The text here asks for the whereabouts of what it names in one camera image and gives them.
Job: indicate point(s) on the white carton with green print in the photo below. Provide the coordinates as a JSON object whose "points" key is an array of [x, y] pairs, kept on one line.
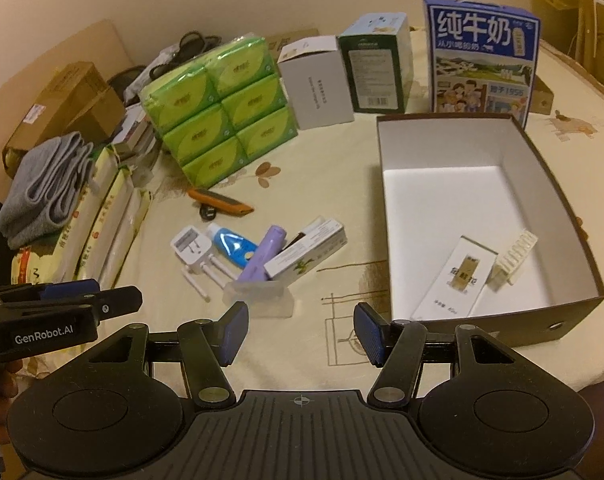
{"points": [[307, 250]]}

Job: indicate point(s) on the blue hand cream tube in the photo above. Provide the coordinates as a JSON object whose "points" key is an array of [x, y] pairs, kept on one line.
{"points": [[234, 247]]}

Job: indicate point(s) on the large brown cardboard box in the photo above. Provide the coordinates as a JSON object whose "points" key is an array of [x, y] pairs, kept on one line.
{"points": [[67, 105]]}

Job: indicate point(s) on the green and white box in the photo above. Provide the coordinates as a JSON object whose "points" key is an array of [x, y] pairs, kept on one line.
{"points": [[376, 70]]}

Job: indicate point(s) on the orange utility knife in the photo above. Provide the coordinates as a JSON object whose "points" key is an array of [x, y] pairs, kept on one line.
{"points": [[222, 200]]}

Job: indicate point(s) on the blue milk carton box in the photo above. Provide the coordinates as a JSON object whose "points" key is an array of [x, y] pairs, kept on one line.
{"points": [[481, 60]]}

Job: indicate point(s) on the person's left hand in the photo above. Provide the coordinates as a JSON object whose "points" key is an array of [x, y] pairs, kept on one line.
{"points": [[2, 385]]}

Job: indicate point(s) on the white box with yellow label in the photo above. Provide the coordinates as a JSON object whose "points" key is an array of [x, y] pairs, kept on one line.
{"points": [[454, 280]]}

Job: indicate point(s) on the purple cylindrical tube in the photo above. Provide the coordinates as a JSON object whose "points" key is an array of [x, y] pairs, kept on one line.
{"points": [[264, 255]]}

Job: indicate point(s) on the clear plastic holder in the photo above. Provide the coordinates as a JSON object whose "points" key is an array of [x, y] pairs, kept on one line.
{"points": [[259, 302]]}

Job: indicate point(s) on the stack of books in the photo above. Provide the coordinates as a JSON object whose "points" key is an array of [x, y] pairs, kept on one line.
{"points": [[137, 135]]}

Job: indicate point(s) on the plain white box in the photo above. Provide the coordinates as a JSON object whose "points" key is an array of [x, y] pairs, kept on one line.
{"points": [[317, 90]]}

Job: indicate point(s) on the white plastic stick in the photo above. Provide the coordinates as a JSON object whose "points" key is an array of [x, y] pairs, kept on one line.
{"points": [[196, 284], [217, 269]]}

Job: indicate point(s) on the white ribbed plastic piece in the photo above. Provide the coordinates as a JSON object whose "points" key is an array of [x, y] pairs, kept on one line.
{"points": [[514, 257]]}

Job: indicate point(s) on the flat cardboard piece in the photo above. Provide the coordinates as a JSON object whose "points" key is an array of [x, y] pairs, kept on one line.
{"points": [[292, 37]]}

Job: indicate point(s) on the white power adapter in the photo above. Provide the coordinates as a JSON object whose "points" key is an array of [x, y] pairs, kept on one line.
{"points": [[192, 247]]}

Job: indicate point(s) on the small brown cardboard box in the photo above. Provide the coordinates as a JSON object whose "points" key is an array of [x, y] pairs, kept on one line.
{"points": [[541, 97]]}

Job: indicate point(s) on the grey folded cloth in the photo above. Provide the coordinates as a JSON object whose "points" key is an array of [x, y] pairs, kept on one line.
{"points": [[42, 190]]}

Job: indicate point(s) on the brown storage box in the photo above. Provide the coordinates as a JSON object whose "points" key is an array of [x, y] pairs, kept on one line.
{"points": [[446, 195]]}

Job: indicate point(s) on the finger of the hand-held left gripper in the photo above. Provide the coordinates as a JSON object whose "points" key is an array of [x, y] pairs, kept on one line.
{"points": [[124, 299], [72, 288]]}

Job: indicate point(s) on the green tissue pack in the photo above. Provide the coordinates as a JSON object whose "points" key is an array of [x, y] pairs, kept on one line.
{"points": [[217, 110]]}

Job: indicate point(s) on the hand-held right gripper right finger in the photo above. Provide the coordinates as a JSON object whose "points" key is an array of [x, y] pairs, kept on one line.
{"points": [[365, 332]]}

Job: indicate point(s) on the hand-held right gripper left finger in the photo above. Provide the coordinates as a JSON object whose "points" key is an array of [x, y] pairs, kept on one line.
{"points": [[237, 332]]}

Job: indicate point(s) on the flat cardboard sheet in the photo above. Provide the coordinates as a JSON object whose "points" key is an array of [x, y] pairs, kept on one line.
{"points": [[102, 45]]}

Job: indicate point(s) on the yellow white bag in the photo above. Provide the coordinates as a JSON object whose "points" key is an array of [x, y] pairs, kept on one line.
{"points": [[37, 267]]}

